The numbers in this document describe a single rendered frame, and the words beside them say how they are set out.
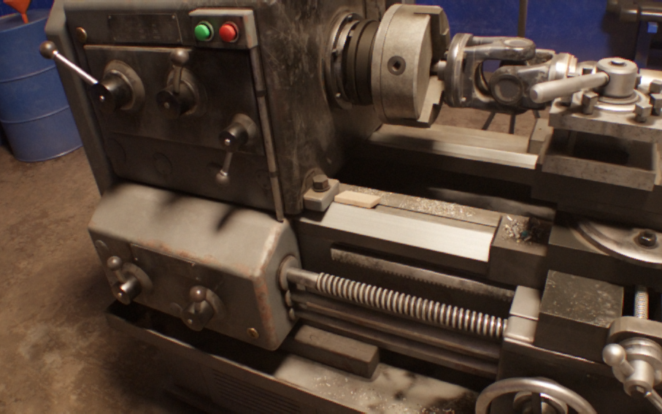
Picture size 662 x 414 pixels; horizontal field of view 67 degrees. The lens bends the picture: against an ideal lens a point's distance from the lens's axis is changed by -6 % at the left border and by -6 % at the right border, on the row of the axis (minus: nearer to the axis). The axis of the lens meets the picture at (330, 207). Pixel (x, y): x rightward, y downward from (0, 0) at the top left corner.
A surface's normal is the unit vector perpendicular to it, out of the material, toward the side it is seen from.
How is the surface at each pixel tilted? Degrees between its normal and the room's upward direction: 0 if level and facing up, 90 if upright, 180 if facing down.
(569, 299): 0
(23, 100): 90
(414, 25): 32
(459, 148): 48
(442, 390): 0
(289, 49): 90
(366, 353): 0
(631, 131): 90
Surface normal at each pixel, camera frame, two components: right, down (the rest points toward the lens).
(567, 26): -0.44, 0.53
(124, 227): -0.31, -0.43
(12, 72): 0.25, 0.52
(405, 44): -0.40, -0.10
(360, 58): -0.44, 0.14
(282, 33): 0.89, 0.18
